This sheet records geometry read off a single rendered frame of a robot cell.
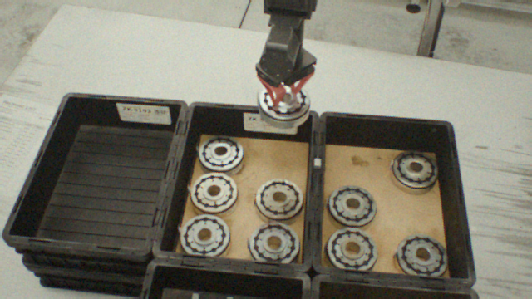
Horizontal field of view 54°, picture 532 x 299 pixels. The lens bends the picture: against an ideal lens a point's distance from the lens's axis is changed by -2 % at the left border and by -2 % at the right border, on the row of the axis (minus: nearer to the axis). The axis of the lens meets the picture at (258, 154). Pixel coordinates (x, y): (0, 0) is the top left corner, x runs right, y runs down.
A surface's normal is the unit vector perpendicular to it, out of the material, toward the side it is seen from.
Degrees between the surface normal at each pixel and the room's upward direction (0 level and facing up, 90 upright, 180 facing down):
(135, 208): 0
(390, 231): 0
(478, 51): 0
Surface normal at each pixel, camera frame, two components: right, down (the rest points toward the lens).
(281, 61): -0.23, 0.77
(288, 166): 0.00, -0.61
